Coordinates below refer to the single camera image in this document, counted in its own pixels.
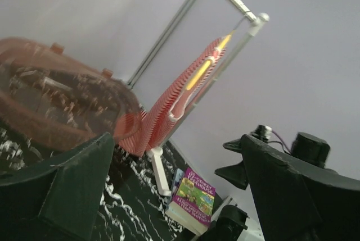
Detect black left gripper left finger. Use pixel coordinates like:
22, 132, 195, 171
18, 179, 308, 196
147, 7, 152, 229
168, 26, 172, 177
1, 133, 115, 240

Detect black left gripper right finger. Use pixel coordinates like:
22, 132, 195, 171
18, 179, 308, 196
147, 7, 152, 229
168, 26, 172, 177
215, 134, 359, 240

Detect red white striped tank top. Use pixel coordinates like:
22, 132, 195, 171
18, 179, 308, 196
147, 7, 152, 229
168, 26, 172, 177
118, 36, 226, 157

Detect yellow clothes hanger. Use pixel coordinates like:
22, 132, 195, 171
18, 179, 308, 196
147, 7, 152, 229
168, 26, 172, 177
185, 29, 236, 91

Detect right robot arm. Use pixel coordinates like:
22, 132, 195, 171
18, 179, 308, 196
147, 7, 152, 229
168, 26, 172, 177
200, 125, 359, 240

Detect purple treehouse book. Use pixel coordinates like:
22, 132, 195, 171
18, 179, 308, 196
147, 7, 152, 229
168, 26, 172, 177
165, 167, 215, 236

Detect translucent pink plastic tub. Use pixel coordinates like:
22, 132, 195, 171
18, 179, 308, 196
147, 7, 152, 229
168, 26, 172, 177
1, 37, 142, 152

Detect white garment rack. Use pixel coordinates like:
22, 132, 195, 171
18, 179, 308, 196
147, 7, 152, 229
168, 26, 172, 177
127, 0, 270, 197

